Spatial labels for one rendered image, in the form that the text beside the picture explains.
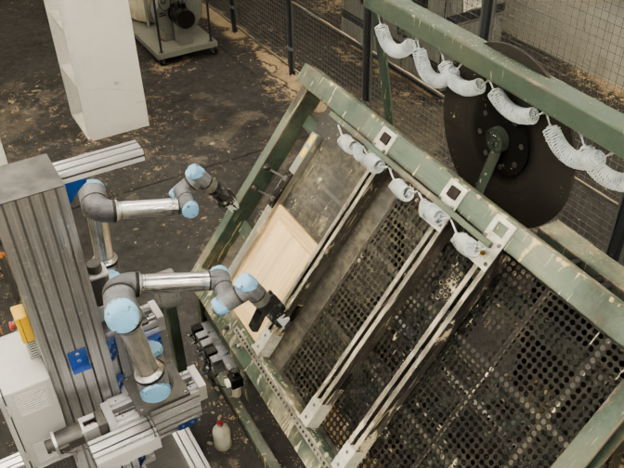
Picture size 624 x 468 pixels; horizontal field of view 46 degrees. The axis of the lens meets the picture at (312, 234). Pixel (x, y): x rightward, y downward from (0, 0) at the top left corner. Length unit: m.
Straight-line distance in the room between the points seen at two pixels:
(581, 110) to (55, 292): 2.01
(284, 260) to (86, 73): 3.77
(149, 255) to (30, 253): 2.84
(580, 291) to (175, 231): 3.86
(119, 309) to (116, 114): 4.56
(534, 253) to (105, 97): 5.07
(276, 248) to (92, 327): 0.99
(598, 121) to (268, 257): 1.68
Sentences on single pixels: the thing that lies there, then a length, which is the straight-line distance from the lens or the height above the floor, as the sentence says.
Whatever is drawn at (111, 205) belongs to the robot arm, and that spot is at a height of 1.66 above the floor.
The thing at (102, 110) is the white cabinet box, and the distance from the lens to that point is 7.03.
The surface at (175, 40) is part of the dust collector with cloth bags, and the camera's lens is 8.55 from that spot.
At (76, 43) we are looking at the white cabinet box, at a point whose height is 0.94.
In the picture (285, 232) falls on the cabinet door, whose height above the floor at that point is 1.28.
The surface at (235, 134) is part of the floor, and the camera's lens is 6.94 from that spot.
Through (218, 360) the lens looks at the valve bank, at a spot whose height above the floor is 0.76.
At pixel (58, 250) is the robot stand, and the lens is 2.84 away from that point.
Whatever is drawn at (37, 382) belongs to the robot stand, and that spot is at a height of 1.23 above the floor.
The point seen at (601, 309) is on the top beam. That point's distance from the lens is 2.44.
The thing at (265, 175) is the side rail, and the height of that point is 1.35.
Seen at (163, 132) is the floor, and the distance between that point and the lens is 7.10.
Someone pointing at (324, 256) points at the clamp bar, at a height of 1.37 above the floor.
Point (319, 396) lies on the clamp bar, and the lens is 3.13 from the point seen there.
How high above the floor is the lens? 3.43
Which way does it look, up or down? 38 degrees down
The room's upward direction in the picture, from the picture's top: 1 degrees counter-clockwise
